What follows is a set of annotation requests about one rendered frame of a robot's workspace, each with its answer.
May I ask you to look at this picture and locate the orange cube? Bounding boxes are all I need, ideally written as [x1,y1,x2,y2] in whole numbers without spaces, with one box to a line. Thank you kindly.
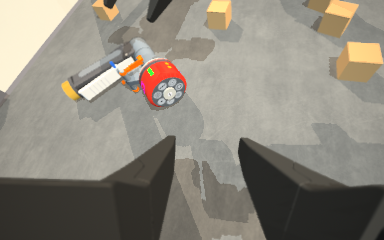
[317,0,358,38]
[336,42,383,82]
[307,0,333,14]
[92,0,119,21]
[207,0,231,30]

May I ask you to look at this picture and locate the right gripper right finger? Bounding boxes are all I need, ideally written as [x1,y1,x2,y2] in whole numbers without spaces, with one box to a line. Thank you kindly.
[238,138,384,240]

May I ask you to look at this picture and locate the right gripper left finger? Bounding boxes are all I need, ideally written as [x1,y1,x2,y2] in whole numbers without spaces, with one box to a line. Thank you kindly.
[0,135,176,240]

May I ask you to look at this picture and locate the grey block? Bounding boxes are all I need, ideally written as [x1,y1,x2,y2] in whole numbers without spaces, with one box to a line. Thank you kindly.
[0,90,7,102]

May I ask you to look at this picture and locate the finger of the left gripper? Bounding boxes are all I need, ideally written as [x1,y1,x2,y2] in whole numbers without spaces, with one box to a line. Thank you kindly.
[147,0,172,23]
[103,0,117,9]

